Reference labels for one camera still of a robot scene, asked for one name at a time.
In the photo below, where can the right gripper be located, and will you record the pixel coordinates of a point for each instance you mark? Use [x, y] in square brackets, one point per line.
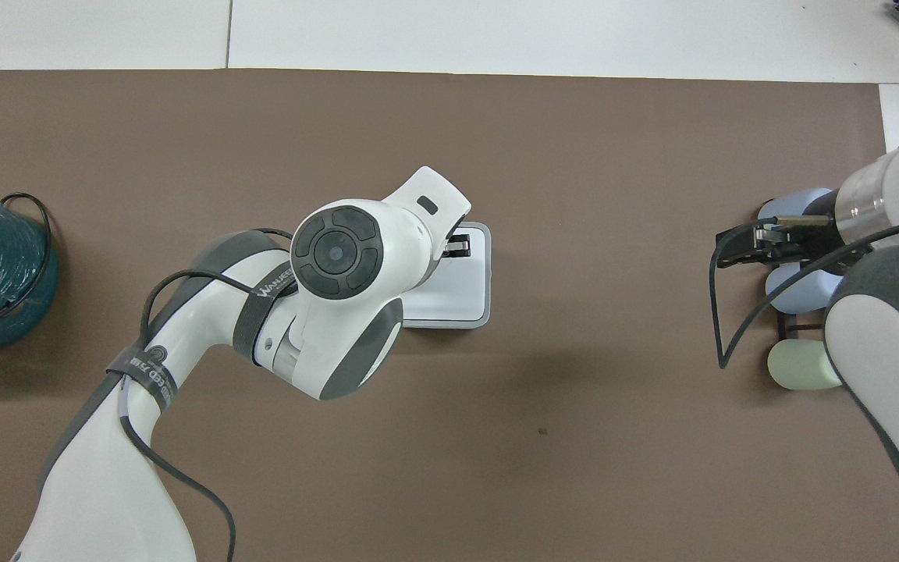
[816, 242]

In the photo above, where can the white trash can grey rim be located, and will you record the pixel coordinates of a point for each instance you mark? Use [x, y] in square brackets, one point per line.
[461, 293]

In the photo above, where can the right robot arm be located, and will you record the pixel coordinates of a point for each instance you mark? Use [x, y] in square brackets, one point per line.
[879, 336]

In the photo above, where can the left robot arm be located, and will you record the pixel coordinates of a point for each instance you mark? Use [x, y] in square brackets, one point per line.
[184, 351]

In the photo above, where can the pale blue cylinder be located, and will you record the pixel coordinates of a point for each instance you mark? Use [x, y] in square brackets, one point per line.
[801, 203]
[797, 290]

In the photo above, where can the pale green cylinder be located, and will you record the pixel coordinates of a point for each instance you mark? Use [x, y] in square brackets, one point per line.
[801, 365]

